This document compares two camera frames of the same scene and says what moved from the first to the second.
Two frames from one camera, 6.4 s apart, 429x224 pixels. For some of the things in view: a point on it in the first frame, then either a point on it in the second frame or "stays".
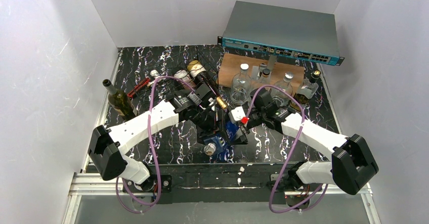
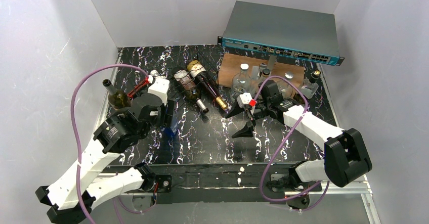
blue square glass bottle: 224,153 to 167,133
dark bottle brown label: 119,100 stays
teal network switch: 300,34 stays
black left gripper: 210,122 to 168,112
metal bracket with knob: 257,72 stays
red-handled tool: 139,86 stays
